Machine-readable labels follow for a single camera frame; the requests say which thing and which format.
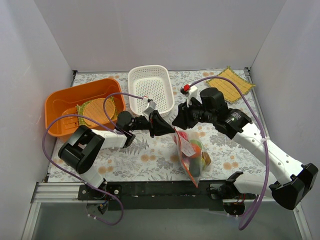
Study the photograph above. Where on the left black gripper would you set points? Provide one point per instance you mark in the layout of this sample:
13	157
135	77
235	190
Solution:
152	123

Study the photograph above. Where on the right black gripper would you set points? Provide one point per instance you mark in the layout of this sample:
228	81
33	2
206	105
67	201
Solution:
186	117

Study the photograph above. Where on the red fake tomato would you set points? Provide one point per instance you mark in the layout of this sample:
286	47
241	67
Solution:
183	136

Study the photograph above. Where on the orange fake tangerine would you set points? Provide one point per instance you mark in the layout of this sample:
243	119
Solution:
197	151

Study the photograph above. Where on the clear zip top bag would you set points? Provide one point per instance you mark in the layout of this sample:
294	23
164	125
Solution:
185	151

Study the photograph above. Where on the dark green fake avocado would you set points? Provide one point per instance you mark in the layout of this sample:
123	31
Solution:
195	167

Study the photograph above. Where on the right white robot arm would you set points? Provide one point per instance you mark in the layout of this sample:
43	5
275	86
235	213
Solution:
287	180

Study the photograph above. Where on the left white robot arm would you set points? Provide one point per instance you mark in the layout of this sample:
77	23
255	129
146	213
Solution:
81	149

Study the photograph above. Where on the brown fake kiwi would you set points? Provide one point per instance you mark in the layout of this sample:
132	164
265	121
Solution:
206	158

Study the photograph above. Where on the white perforated plastic basket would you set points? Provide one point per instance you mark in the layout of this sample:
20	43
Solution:
152	81

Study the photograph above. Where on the yellow woven mat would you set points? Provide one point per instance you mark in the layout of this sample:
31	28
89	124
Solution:
230	93

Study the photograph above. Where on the orange plastic tub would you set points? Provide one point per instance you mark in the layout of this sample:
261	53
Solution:
70	100

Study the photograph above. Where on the round orange woven tray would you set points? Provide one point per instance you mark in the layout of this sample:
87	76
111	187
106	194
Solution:
98	110

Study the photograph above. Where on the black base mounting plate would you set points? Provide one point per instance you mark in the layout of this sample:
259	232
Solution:
160	195

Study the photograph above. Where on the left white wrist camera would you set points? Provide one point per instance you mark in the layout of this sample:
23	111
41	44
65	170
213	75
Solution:
149	108

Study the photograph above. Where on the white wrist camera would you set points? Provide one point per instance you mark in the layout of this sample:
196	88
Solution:
189	91
149	108

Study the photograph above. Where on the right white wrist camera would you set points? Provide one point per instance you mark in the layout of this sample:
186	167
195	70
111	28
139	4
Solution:
189	91

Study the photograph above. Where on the aluminium frame rail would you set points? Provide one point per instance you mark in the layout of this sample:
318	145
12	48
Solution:
76	191

